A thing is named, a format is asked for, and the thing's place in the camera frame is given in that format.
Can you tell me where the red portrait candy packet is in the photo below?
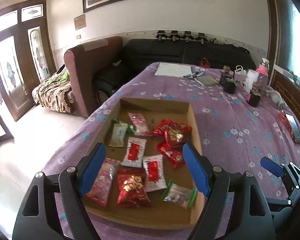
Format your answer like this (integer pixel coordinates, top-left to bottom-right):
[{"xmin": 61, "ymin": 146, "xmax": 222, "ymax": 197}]
[{"xmin": 153, "ymin": 119, "xmax": 192, "ymax": 147}]

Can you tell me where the pink cartoon snack packet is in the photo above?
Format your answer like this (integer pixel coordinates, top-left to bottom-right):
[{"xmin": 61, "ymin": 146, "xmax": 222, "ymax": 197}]
[{"xmin": 128, "ymin": 112, "xmax": 153, "ymax": 136}]

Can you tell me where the clear green-edged snack bag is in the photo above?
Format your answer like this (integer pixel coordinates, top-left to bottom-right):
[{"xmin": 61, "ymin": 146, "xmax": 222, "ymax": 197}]
[{"xmin": 160, "ymin": 179, "xmax": 198, "ymax": 209}]

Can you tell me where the long red candy packet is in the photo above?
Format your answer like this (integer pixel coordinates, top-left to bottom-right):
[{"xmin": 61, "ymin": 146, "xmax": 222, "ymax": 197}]
[{"xmin": 156, "ymin": 141, "xmax": 185, "ymax": 169}]

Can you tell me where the smartphone with gold case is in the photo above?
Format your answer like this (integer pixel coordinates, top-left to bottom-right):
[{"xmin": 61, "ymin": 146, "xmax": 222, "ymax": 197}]
[{"xmin": 285, "ymin": 113, "xmax": 300, "ymax": 144}]

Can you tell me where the green white snack packet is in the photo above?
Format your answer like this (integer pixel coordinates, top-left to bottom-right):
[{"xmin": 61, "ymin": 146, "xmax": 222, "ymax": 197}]
[{"xmin": 108, "ymin": 119, "xmax": 135, "ymax": 148}]

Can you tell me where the white red snack packet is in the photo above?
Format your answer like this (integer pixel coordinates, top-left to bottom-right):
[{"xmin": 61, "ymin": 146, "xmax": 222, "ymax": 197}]
[
  {"xmin": 143, "ymin": 154, "xmax": 167, "ymax": 192},
  {"xmin": 121, "ymin": 137, "xmax": 147, "ymax": 168}
]

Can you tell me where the red gold-lettered snack packet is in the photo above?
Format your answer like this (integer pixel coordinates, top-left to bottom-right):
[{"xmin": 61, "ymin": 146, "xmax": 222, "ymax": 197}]
[{"xmin": 117, "ymin": 167, "xmax": 152, "ymax": 208}]

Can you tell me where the cardboard tray box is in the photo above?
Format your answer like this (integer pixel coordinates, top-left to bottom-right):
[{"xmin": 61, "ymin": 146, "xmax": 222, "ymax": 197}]
[{"xmin": 83, "ymin": 98, "xmax": 204, "ymax": 230}]

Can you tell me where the red plastic wrapper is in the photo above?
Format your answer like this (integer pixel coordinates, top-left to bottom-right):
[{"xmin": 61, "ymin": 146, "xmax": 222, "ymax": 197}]
[{"xmin": 279, "ymin": 110, "xmax": 294, "ymax": 138}]

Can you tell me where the purple floral tablecloth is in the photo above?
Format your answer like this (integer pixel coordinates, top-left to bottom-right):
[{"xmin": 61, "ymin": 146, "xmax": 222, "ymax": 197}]
[{"xmin": 41, "ymin": 61, "xmax": 300, "ymax": 240}]

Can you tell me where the white crumpled cloth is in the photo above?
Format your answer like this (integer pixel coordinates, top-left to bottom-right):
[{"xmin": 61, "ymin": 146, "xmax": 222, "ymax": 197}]
[{"xmin": 266, "ymin": 90, "xmax": 287, "ymax": 109}]

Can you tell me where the patterned blanket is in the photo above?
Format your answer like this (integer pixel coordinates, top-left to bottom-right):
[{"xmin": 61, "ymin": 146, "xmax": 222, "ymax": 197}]
[{"xmin": 32, "ymin": 68, "xmax": 72, "ymax": 114}]

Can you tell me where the small olive notebook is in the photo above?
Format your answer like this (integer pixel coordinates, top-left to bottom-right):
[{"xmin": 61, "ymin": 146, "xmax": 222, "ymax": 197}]
[{"xmin": 194, "ymin": 76, "xmax": 219, "ymax": 86}]

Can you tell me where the black cup with figurine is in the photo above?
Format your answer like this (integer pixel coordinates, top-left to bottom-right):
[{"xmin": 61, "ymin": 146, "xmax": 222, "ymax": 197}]
[{"xmin": 219, "ymin": 66, "xmax": 237, "ymax": 94}]

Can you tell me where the pink sleeved water bottle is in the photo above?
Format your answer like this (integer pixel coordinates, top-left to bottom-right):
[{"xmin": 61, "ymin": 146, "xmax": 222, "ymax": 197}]
[{"xmin": 256, "ymin": 57, "xmax": 269, "ymax": 90}]

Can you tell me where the white paper sheet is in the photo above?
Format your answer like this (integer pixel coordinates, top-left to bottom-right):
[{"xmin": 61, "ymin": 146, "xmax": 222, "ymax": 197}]
[{"xmin": 155, "ymin": 62, "xmax": 192, "ymax": 77}]

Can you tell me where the small red plastic bag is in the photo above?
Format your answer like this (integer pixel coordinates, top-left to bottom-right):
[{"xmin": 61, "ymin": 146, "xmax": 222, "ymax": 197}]
[{"xmin": 199, "ymin": 58, "xmax": 210, "ymax": 68}]

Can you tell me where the maroon armchair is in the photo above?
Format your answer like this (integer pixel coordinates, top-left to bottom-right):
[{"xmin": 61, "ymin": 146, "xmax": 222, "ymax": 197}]
[{"xmin": 63, "ymin": 36, "xmax": 123, "ymax": 118}]

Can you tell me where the black leather sofa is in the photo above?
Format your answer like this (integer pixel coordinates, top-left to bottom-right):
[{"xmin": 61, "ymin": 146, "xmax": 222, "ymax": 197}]
[{"xmin": 92, "ymin": 38, "xmax": 256, "ymax": 104}]

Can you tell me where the wooden glass door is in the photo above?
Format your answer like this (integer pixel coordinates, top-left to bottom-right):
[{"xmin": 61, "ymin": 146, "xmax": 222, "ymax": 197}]
[{"xmin": 0, "ymin": 0, "xmax": 57, "ymax": 143}]

